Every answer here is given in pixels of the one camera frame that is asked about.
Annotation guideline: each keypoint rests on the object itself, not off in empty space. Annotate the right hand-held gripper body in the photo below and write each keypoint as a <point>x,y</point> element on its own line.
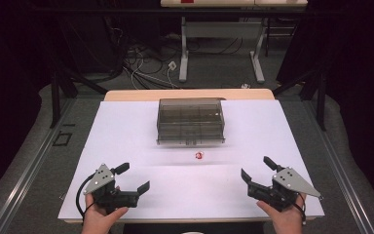
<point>289,182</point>

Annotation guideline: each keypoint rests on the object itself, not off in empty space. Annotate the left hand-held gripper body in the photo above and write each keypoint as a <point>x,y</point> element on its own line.
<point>101,177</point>

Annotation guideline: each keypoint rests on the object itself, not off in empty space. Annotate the person's right hand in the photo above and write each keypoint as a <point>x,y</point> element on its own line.
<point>285,222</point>

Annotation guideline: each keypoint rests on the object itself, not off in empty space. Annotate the person's left hand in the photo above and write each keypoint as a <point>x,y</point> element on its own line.
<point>99,221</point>

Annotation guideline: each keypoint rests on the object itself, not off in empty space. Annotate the white table sheet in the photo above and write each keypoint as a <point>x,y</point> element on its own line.
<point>188,188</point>

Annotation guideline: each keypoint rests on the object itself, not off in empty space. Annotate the small red and white object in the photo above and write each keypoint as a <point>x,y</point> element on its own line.
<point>199,155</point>

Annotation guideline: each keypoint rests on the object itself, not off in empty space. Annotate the black metal stand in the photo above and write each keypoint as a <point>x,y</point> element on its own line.
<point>56,104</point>
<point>320,104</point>

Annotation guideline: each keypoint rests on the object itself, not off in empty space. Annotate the transparent grey drawer box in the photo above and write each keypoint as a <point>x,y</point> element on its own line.
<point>191,120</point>

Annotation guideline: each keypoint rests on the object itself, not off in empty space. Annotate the small white floor plug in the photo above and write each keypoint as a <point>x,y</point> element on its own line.
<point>245,86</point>

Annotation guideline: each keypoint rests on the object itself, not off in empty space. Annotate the wooden table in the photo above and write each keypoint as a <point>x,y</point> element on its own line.
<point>188,94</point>

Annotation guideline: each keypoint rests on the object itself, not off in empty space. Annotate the black curtain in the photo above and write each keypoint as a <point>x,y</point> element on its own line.
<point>9,81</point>
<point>360,81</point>

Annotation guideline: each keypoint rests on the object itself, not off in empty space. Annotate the dark metal stool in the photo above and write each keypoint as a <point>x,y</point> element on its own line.
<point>280,32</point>

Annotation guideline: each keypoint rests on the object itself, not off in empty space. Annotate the red item on desk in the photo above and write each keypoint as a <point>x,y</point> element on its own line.
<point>187,1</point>

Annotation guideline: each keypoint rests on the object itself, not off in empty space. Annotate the aluminium floor rail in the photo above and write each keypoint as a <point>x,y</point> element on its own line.
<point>341,175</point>
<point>29,175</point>

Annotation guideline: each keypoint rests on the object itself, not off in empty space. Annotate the white metal frame desk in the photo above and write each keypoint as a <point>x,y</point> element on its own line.
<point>220,31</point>

